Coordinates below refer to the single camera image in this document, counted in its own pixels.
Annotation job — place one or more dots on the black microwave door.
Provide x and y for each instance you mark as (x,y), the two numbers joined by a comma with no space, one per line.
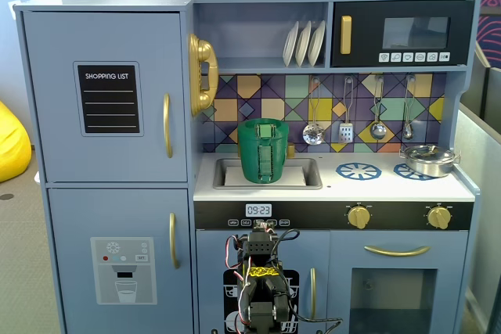
(364,36)

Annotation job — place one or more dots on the steel toy pot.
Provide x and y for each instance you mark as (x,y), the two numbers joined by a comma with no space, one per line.
(430,169)

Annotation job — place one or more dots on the black shopping list board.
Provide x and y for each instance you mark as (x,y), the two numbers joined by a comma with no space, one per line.
(109,115)

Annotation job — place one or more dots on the blue toy kitchen unit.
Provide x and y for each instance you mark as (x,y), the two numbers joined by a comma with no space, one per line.
(117,1)

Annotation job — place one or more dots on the blue oven door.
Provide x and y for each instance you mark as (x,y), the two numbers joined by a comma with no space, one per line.
(344,248)

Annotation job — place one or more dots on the metal skimmer spoon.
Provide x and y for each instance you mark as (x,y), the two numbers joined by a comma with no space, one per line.
(313,134)

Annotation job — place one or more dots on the grey toy sink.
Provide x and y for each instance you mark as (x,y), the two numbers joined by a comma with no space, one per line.
(313,173)

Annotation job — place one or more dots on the grey partition panel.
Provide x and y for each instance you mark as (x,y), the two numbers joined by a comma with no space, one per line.
(485,193)

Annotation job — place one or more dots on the metal ladle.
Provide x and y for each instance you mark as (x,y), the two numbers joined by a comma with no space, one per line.
(378,130)

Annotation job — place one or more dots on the metal slotted spatula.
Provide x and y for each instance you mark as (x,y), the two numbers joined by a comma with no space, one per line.
(346,132)

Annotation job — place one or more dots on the blue freezer door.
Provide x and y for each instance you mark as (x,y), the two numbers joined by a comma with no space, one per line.
(70,216)

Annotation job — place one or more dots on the gold toy faucet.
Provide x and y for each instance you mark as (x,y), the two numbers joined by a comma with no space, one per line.
(291,150)

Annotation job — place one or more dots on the white toy plate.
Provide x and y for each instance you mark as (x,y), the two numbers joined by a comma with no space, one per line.
(302,46)
(290,46)
(316,44)

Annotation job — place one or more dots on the small metal spoon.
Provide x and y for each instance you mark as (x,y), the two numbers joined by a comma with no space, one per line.
(408,131)

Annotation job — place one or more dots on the green plastic container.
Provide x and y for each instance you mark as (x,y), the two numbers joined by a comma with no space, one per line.
(248,162)

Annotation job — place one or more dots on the yellow beanbag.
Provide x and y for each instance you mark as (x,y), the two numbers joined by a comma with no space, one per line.
(11,146)

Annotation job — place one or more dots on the gold toy telephone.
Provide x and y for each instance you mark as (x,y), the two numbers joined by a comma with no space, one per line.
(201,50)

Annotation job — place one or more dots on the blue dishwasher door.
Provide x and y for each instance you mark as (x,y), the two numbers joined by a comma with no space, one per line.
(211,256)

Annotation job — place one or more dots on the blue fridge door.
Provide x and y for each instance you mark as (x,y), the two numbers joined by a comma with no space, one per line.
(51,115)

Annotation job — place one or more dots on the gold stove knob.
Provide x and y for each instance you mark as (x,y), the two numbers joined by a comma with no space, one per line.
(438,217)
(359,216)

